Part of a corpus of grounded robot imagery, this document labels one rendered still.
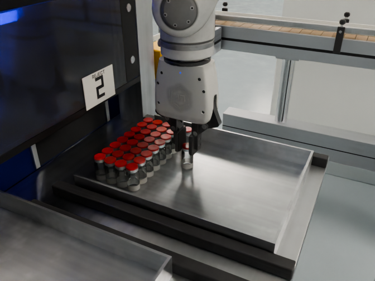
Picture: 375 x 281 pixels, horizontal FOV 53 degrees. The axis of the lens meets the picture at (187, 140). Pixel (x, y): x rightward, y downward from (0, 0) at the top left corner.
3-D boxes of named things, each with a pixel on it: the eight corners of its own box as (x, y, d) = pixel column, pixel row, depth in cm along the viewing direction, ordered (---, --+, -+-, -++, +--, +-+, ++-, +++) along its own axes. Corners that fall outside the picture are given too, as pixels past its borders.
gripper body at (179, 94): (147, 52, 58) (150, 117, 64) (206, 62, 54) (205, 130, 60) (171, 40, 64) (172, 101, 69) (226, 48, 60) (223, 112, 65)
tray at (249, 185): (76, 192, 64) (73, 175, 62) (155, 127, 84) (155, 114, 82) (272, 262, 50) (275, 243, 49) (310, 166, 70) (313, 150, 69)
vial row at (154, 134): (114, 186, 65) (111, 164, 63) (166, 140, 79) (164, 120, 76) (124, 189, 64) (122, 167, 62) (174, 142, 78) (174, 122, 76)
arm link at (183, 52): (147, 39, 56) (148, 59, 58) (200, 47, 53) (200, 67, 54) (174, 28, 63) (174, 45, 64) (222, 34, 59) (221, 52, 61)
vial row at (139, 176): (124, 189, 64) (122, 167, 62) (175, 142, 78) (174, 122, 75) (135, 193, 63) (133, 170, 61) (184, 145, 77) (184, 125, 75)
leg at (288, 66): (256, 209, 182) (275, 54, 143) (262, 199, 189) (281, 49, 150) (275, 215, 178) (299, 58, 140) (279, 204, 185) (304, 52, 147)
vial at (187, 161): (179, 167, 69) (179, 148, 67) (184, 161, 71) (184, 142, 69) (190, 170, 69) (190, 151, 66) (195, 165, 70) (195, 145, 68)
